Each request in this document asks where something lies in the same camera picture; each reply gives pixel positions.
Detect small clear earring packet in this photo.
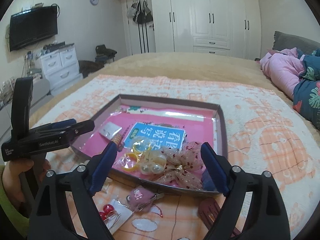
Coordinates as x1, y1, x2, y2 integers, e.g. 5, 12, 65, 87
99, 122, 122, 140

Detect red ball earrings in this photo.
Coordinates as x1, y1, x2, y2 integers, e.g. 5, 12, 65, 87
99, 199, 133, 235

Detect maroon curved hair clip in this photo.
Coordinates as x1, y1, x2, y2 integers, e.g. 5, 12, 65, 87
199, 197, 241, 239

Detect yellow ring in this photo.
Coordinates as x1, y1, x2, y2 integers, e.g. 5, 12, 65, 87
119, 135, 154, 172

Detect clear blue pin box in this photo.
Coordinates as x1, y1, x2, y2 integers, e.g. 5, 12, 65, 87
201, 169, 219, 192

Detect pearl hair accessory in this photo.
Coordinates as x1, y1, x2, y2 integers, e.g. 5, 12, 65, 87
137, 152, 167, 175

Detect green sleeve forearm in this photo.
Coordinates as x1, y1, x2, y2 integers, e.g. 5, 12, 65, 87
1, 165, 29, 239

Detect person's left hand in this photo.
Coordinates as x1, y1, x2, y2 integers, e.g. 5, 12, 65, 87
2, 159, 34, 208

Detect orange comb hair clip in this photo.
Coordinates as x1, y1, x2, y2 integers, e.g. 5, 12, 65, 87
111, 133, 123, 152

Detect white drawer cabinet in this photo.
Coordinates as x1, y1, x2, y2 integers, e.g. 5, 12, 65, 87
35, 43, 83, 96

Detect pink fabric hair clip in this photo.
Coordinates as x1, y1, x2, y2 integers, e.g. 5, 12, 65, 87
126, 186, 164, 212

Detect dark clothes pile on chair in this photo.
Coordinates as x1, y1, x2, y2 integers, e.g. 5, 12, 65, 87
78, 44, 117, 78

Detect brown cardboard tray box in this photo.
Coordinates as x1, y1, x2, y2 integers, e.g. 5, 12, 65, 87
71, 94, 228, 195

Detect pink dotted mesh bow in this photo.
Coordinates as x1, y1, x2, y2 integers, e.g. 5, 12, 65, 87
154, 141, 204, 190

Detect white door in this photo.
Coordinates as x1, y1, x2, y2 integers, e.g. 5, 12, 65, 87
121, 0, 156, 56

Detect hanging dark bags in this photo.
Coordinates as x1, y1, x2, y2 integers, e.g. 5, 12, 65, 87
127, 0, 153, 24

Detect pink quilt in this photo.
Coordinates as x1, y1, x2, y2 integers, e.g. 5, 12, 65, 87
259, 47, 304, 100

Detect grey headboard cushion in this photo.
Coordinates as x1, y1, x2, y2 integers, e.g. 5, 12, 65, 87
272, 31, 320, 54

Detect white wardrobe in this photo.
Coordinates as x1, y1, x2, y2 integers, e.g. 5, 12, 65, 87
109, 0, 263, 60

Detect black wall television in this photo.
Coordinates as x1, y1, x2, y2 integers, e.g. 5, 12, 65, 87
9, 5, 58, 51

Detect round wall clock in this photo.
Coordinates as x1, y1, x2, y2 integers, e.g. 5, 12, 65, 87
89, 0, 99, 6

